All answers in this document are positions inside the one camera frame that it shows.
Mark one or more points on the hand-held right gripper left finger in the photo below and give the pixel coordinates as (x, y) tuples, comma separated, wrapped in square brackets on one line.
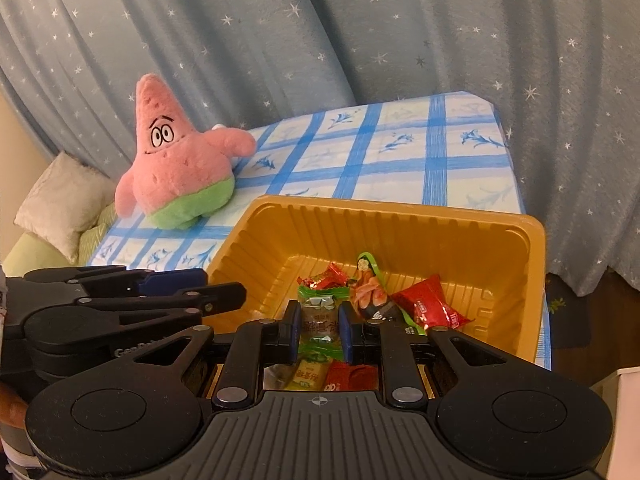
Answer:
[(295, 335)]

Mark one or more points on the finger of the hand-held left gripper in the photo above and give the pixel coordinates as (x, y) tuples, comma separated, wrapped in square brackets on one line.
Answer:
[(210, 300), (175, 281)]

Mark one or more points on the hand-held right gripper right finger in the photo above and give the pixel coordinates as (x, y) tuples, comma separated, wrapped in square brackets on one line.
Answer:
[(347, 335)]

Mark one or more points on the green-wrapped brown candy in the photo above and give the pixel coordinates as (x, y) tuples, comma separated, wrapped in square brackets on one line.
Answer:
[(320, 322)]

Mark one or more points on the yellow-green candy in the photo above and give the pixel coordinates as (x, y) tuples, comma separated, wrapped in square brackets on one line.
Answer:
[(306, 376)]

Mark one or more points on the medium red snack packet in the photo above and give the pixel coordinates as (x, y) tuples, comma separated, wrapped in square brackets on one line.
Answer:
[(350, 377)]

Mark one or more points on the clear-wrapped brown candy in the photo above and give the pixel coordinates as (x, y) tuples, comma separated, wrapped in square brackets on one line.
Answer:
[(277, 377)]

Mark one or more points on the dark green snack packet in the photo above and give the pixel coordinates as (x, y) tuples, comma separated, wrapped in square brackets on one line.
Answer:
[(370, 290)]

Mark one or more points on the red candy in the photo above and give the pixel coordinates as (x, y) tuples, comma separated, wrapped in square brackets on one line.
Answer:
[(327, 276)]

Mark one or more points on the large red snack packet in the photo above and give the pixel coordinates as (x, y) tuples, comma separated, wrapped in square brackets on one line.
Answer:
[(430, 305)]

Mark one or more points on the orange plastic tray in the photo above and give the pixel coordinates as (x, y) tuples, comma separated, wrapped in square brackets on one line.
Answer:
[(400, 230)]

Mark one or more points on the person's left hand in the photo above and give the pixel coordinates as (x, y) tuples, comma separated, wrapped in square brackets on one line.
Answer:
[(11, 405)]

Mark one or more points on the sofa with yellow-green cover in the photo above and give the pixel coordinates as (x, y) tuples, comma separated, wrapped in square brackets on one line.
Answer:
[(30, 257)]

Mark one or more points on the green zigzag pillow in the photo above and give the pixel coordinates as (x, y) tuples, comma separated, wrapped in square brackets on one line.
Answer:
[(95, 235)]

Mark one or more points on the pink starfish plush toy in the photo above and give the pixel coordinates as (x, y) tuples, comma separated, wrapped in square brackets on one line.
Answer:
[(180, 170)]

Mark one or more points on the beige pillow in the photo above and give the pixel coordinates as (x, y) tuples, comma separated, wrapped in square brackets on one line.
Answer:
[(60, 210)]

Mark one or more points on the blue checked tablecloth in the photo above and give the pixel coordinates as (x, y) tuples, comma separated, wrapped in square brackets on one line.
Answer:
[(400, 160)]

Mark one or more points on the white box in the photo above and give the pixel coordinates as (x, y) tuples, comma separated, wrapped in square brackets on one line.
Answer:
[(622, 420)]

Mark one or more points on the blue star-print curtain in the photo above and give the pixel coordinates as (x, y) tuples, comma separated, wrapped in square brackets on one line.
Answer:
[(350, 35)]

